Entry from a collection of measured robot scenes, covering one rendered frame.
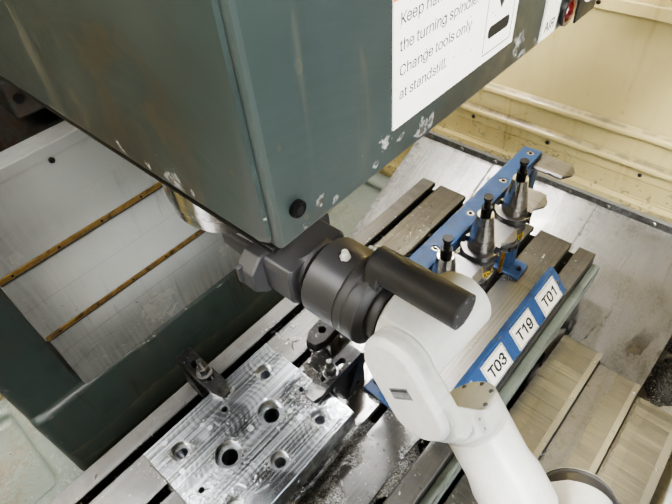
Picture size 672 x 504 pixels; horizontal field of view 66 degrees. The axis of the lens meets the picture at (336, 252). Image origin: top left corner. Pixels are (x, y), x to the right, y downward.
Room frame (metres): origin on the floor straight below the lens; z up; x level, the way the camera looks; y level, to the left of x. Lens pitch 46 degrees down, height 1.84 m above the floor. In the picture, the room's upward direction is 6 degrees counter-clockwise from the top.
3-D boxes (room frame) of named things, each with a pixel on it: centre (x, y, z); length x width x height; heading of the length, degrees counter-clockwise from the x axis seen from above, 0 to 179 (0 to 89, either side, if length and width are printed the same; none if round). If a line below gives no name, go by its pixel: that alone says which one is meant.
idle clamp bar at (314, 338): (0.70, -0.01, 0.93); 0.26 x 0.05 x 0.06; 139
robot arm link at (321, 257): (0.37, 0.02, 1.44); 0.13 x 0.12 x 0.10; 134
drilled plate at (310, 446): (0.41, 0.18, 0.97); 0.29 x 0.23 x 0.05; 134
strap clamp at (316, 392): (0.51, 0.03, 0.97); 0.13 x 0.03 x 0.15; 134
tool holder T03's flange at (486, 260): (0.58, -0.24, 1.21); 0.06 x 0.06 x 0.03
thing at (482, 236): (0.58, -0.24, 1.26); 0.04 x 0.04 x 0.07
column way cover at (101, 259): (0.76, 0.40, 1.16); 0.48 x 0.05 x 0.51; 134
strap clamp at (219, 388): (0.54, 0.27, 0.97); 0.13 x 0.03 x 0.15; 44
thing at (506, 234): (0.62, -0.28, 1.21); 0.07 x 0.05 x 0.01; 44
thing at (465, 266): (0.54, -0.20, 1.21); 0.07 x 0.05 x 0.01; 44
